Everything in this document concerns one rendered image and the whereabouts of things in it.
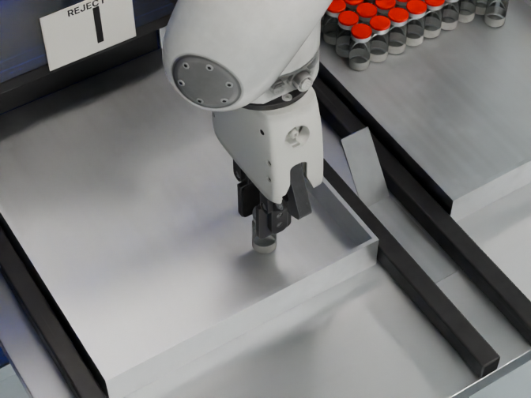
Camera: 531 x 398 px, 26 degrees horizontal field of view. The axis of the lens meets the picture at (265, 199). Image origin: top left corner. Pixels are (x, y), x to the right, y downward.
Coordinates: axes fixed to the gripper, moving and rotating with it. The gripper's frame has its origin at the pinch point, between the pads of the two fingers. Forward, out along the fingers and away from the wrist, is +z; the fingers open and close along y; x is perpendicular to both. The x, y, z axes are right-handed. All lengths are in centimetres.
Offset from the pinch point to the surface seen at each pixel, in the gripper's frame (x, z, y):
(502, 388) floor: -54, 94, 12
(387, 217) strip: -11.0, 5.7, -3.2
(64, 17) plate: 7.9, -10.6, 18.9
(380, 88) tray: -20.2, 5.5, 10.5
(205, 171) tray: 0.1, 5.5, 10.3
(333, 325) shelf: -0.4, 6.0, -10.1
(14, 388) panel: 21.3, 38.2, 19.7
